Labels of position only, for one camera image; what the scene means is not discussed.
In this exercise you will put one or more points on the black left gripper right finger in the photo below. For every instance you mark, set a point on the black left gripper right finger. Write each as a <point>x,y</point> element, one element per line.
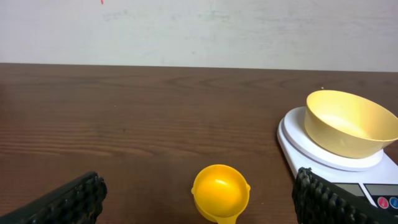
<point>317,200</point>

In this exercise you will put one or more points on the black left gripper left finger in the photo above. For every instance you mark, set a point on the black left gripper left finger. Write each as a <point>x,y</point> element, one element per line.
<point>79,201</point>

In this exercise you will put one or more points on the white digital kitchen scale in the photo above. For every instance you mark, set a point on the white digital kitchen scale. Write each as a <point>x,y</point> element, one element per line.
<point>373,179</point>

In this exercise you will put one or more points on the yellow plastic measuring scoop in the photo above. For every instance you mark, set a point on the yellow plastic measuring scoop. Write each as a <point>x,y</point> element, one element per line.
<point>220,193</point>

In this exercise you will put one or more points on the yellow plastic bowl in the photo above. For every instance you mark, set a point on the yellow plastic bowl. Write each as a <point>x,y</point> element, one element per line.
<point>348,125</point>

